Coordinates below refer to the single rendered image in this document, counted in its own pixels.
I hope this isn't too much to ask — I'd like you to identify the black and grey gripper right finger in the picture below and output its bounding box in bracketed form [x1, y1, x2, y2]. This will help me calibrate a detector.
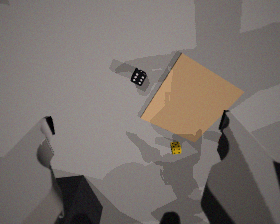
[201, 110, 280, 224]

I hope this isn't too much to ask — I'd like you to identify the black die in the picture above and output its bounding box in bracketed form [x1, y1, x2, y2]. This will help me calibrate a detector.
[131, 68, 146, 86]

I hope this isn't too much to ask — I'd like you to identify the yellow die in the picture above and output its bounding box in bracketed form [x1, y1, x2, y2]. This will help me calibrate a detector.
[170, 142, 181, 154]

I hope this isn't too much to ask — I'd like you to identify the tan flat mat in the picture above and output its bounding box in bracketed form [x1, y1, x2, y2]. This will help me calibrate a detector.
[140, 53, 244, 142]

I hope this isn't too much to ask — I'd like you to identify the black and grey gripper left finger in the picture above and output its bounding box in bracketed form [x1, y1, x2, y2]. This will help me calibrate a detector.
[0, 116, 64, 224]

